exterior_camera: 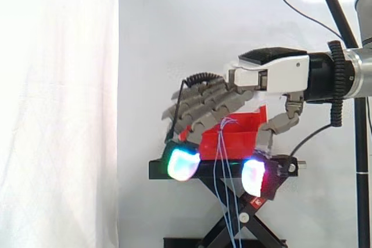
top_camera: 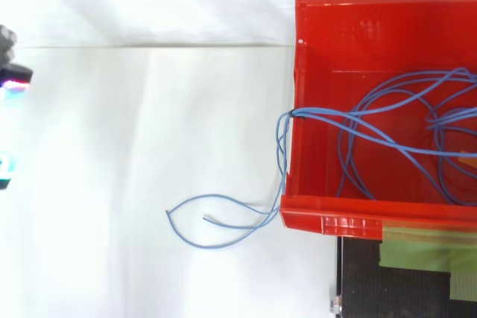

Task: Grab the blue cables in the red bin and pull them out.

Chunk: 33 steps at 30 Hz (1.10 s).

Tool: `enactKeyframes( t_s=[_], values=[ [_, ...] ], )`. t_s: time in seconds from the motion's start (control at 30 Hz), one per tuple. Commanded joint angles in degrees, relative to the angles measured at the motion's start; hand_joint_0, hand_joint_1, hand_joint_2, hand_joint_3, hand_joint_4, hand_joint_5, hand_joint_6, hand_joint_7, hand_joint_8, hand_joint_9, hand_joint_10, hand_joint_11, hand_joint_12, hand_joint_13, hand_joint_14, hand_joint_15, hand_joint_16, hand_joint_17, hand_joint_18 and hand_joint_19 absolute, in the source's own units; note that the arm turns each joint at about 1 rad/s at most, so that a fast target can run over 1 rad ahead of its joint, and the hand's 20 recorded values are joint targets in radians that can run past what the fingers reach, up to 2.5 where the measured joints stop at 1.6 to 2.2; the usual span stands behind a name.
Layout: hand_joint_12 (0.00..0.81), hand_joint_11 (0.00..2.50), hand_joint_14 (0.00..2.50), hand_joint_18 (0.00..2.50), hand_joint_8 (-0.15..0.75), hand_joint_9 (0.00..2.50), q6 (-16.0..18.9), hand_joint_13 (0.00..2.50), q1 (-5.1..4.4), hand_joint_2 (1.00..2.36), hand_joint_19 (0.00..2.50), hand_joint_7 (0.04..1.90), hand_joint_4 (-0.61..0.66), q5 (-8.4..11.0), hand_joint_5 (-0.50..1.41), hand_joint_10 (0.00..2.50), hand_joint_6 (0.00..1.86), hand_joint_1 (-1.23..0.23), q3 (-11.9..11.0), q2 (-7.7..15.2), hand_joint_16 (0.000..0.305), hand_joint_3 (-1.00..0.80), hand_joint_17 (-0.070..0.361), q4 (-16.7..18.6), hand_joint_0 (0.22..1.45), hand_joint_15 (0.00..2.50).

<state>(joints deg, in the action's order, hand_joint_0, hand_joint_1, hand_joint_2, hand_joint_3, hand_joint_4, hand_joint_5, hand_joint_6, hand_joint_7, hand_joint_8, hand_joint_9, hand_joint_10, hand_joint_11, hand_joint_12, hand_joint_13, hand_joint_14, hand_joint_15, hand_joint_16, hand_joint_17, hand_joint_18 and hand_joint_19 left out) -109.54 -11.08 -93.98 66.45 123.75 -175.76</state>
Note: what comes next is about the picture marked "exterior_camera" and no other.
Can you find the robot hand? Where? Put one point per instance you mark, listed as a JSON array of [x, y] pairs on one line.
[[284, 71]]

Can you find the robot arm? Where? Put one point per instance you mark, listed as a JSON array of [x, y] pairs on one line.
[[360, 71]]

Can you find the red bin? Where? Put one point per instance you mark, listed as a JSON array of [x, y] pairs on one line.
[[235, 143]]

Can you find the black stand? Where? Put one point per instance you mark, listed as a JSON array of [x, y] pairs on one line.
[[221, 169]]

